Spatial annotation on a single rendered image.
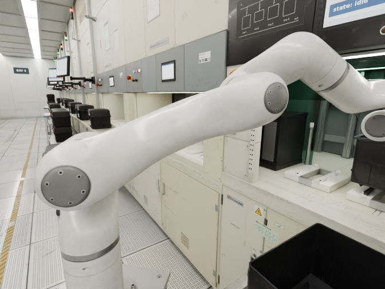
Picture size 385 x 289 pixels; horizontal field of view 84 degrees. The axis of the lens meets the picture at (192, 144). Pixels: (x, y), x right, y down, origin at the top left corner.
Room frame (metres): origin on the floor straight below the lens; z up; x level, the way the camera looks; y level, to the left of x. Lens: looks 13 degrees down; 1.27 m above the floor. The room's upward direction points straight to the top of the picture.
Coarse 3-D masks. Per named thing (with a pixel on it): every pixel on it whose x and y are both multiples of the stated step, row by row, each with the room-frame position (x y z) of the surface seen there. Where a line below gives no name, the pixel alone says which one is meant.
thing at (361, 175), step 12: (360, 144) 0.76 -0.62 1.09; (372, 144) 0.74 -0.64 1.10; (384, 144) 0.71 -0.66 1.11; (360, 156) 0.76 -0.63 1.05; (372, 156) 0.73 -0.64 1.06; (384, 156) 0.71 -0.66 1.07; (360, 168) 0.76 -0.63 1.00; (372, 168) 0.73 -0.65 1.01; (384, 168) 0.70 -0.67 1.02; (360, 180) 0.75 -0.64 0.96; (372, 180) 0.72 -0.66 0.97; (384, 180) 0.70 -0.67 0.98
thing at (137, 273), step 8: (128, 272) 0.52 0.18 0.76; (136, 272) 0.52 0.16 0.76; (144, 272) 0.52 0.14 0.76; (152, 272) 0.52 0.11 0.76; (160, 272) 0.52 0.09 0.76; (168, 272) 0.52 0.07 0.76; (136, 280) 0.49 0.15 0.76; (144, 280) 0.49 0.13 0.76; (152, 280) 0.49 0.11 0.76; (160, 280) 0.49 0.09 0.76; (64, 288) 0.47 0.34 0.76; (144, 288) 0.47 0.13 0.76; (152, 288) 0.47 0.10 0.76; (160, 288) 0.47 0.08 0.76
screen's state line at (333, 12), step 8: (352, 0) 0.66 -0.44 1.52; (360, 0) 0.65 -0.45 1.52; (368, 0) 0.63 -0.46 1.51; (376, 0) 0.62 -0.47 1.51; (384, 0) 0.60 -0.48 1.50; (336, 8) 0.70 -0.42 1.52; (344, 8) 0.68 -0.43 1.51; (352, 8) 0.66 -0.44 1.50; (360, 8) 0.65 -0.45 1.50; (328, 16) 0.71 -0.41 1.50
